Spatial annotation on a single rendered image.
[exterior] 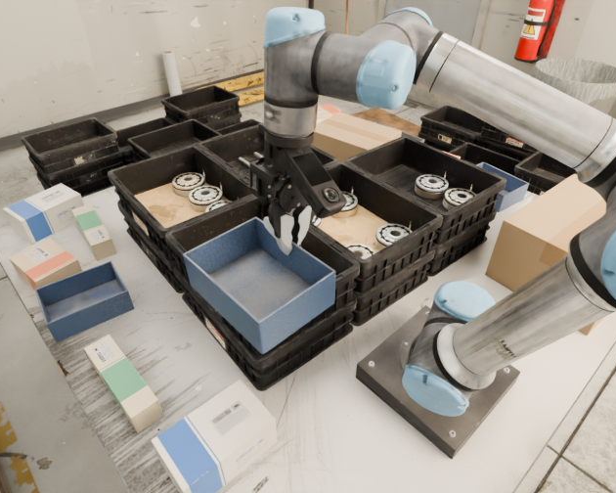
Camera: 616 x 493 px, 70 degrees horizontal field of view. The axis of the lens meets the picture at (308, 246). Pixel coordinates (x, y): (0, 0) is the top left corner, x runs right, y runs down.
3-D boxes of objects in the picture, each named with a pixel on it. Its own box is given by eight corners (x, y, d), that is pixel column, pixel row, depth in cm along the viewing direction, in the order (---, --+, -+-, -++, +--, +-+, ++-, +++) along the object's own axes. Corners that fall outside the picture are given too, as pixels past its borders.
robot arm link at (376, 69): (430, 28, 54) (349, 17, 58) (401, 56, 47) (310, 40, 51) (419, 90, 60) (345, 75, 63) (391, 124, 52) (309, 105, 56)
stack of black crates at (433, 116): (488, 170, 292) (502, 122, 271) (462, 187, 277) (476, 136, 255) (437, 151, 315) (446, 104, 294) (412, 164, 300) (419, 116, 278)
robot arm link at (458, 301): (486, 327, 96) (506, 285, 86) (472, 376, 87) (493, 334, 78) (432, 306, 100) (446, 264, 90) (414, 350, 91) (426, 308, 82)
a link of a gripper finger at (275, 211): (288, 228, 72) (291, 180, 67) (295, 233, 71) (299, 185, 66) (265, 237, 69) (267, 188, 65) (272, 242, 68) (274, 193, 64)
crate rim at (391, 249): (444, 224, 115) (446, 217, 114) (363, 273, 100) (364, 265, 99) (340, 167, 139) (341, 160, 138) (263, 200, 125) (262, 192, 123)
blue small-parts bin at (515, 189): (523, 200, 163) (529, 183, 158) (498, 212, 156) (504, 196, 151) (478, 177, 175) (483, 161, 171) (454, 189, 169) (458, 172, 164)
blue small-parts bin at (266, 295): (335, 302, 71) (336, 271, 67) (262, 355, 63) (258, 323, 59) (259, 246, 83) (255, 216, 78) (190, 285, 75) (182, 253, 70)
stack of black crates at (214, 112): (222, 147, 321) (214, 84, 293) (247, 160, 303) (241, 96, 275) (173, 164, 300) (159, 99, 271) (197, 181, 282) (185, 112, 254)
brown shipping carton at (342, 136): (396, 167, 182) (401, 130, 172) (367, 189, 169) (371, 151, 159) (337, 147, 197) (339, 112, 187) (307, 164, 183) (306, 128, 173)
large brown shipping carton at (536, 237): (587, 336, 112) (621, 279, 100) (484, 275, 130) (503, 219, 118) (648, 270, 132) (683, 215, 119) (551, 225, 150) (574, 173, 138)
